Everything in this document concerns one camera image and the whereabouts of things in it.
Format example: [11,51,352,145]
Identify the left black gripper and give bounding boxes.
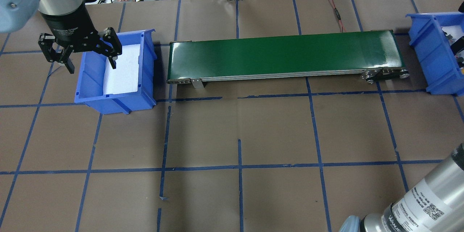
[38,9,123,74]

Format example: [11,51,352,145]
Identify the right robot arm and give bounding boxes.
[340,144,464,232]

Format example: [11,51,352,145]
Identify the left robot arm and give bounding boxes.
[0,0,123,74]

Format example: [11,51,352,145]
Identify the blue bin left side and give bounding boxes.
[74,29,157,115]

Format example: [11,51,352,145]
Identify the blue bin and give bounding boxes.
[406,12,464,96]
[74,29,157,115]

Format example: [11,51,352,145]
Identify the white foam pad left bin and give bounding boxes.
[103,44,140,95]

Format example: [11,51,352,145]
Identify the white foam pad bin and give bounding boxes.
[441,25,464,70]
[103,44,140,95]

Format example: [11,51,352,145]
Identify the green conveyor belt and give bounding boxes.
[167,30,410,88]

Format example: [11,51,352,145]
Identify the blue bin right side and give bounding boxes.
[406,12,464,96]

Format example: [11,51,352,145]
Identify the white foam pad right bin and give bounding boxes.
[441,25,464,70]

